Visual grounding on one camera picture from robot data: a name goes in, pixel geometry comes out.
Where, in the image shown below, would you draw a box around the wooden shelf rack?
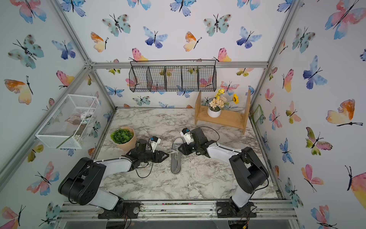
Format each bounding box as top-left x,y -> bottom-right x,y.
194,91 -> 251,135

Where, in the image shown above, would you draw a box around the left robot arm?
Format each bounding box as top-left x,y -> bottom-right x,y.
58,136 -> 169,211

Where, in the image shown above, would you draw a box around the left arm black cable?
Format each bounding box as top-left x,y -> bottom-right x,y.
132,161 -> 155,178

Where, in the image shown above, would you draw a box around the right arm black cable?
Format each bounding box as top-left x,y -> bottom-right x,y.
198,126 -> 221,142

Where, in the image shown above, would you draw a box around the aluminium front rail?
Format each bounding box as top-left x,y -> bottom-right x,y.
57,199 -> 297,221

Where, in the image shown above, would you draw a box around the flowers in white pot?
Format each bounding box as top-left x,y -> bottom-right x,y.
207,89 -> 240,118

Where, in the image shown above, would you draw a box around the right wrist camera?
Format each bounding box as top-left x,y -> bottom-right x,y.
180,128 -> 194,144

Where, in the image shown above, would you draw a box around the green plant in terracotta pot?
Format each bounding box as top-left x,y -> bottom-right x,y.
111,127 -> 137,152

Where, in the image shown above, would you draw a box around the white mesh wall basket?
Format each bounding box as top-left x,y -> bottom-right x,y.
35,94 -> 101,149

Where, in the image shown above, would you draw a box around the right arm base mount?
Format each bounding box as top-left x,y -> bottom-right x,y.
216,198 -> 257,219

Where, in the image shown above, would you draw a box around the green framed wall card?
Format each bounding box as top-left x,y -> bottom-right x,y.
252,105 -> 266,125

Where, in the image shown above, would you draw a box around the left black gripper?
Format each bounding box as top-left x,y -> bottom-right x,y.
139,149 -> 169,163

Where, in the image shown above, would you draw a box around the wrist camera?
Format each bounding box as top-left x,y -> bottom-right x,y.
180,128 -> 194,144
150,136 -> 161,152

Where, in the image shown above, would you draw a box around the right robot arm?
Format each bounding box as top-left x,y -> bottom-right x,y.
178,127 -> 269,209

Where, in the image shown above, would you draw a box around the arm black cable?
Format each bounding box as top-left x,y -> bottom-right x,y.
198,126 -> 221,142
132,161 -> 155,178

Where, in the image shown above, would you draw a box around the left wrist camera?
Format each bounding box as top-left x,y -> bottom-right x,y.
150,136 -> 161,152

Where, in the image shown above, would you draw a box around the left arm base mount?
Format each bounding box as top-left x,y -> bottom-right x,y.
98,200 -> 141,219

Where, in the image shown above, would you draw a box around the grey canvas sneaker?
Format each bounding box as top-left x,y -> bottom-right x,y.
171,137 -> 185,175

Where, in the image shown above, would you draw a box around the black wire wall basket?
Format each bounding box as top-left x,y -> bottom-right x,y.
127,59 -> 217,93

